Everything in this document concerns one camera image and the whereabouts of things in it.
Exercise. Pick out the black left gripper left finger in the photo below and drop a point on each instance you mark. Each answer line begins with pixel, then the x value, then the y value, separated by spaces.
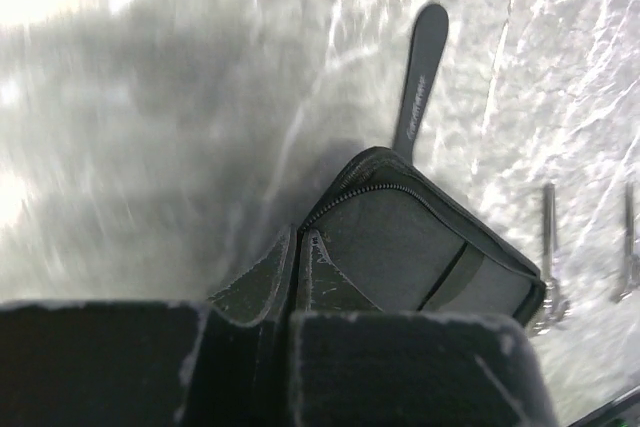
pixel 152 363

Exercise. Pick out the black handled razor comb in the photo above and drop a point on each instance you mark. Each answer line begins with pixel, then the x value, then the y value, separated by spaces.
pixel 427 43

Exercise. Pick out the silver scissors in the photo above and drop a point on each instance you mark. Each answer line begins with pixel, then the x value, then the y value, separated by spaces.
pixel 628 277
pixel 555 305

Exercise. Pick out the silver scissors left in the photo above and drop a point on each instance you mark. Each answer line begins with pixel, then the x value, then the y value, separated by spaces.
pixel 555 305

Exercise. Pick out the silver scissors right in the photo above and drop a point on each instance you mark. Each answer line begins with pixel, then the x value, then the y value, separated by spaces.
pixel 628 277

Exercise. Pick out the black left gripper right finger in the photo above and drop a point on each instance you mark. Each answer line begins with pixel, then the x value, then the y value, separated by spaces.
pixel 367 368

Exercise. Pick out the black zipper tool case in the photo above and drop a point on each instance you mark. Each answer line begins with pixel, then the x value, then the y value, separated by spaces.
pixel 406 245

